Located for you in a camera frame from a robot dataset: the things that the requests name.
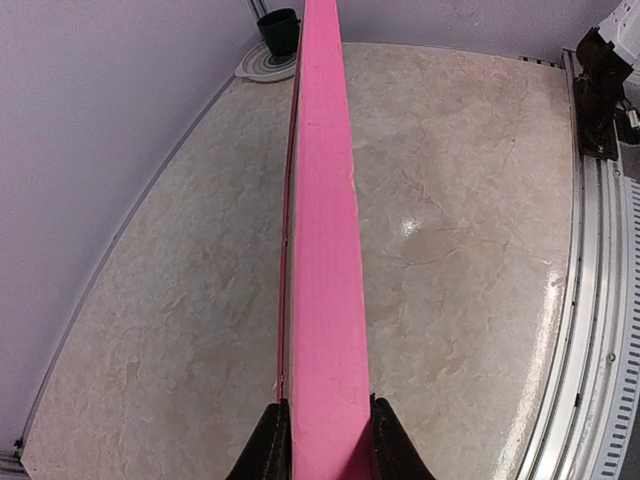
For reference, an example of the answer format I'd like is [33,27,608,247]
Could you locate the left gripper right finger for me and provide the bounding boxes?
[349,394,435,480]

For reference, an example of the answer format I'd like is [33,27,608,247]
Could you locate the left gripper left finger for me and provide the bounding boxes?
[226,399,291,480]

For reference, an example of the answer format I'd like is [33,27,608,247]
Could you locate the wooden picture frame pink edge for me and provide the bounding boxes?
[279,1,371,479]

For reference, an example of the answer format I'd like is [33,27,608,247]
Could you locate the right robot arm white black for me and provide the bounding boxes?
[576,1,639,86]

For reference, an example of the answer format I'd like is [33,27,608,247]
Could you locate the white round coaster plate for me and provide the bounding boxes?
[234,41,296,83]

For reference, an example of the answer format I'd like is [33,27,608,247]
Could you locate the dark green cup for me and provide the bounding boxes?
[257,8,300,57]

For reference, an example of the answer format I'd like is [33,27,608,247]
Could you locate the front aluminium rail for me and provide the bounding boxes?
[514,49,640,480]

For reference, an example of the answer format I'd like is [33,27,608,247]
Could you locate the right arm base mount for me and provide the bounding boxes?
[573,27,633,160]

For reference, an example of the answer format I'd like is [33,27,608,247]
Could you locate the right aluminium post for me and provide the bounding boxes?
[248,0,269,19]

